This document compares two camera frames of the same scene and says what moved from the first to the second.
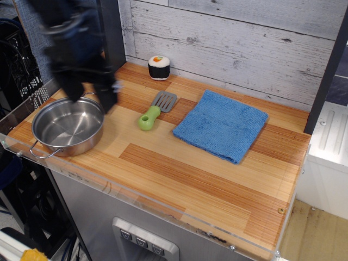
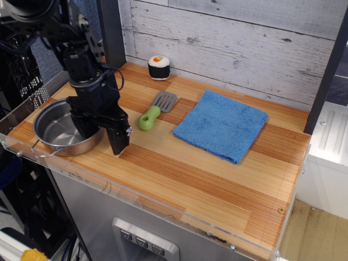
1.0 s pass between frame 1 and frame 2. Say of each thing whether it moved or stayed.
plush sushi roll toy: stayed
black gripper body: moved
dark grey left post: stayed
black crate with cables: stayed
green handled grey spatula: stayed
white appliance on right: stayed
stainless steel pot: stayed
